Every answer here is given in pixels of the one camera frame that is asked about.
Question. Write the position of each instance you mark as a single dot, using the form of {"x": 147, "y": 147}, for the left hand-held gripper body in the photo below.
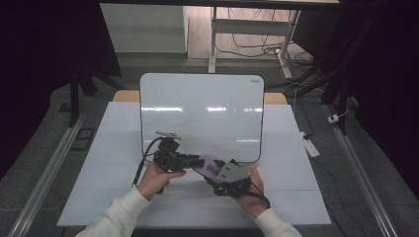
{"x": 168, "y": 154}

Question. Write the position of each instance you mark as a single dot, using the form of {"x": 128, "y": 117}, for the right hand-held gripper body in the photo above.
{"x": 232, "y": 179}

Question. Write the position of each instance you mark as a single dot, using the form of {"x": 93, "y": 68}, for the white whiteboard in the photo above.
{"x": 197, "y": 108}

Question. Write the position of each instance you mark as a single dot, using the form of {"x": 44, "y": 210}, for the person's right hand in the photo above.
{"x": 254, "y": 197}

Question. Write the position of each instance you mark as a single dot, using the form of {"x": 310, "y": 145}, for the person's left hand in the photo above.
{"x": 154, "y": 180}

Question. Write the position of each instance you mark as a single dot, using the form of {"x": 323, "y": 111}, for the white table cover sheet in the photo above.
{"x": 290, "y": 184}

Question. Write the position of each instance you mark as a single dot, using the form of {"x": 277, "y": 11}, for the white power strip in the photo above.
{"x": 310, "y": 147}

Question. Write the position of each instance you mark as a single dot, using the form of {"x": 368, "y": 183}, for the black floor plate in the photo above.
{"x": 83, "y": 139}

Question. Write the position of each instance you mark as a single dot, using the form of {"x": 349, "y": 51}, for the small white plug adapter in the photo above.
{"x": 333, "y": 118}

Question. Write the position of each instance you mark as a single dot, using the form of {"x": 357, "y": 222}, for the black metal stand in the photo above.
{"x": 75, "y": 98}
{"x": 341, "y": 89}

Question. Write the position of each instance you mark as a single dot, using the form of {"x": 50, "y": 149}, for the aluminium floor rail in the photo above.
{"x": 362, "y": 177}
{"x": 49, "y": 171}

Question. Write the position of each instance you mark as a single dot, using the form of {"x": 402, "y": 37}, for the white wall panel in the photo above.
{"x": 143, "y": 28}

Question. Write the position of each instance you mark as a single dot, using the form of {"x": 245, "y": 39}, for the white desk frame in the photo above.
{"x": 250, "y": 28}

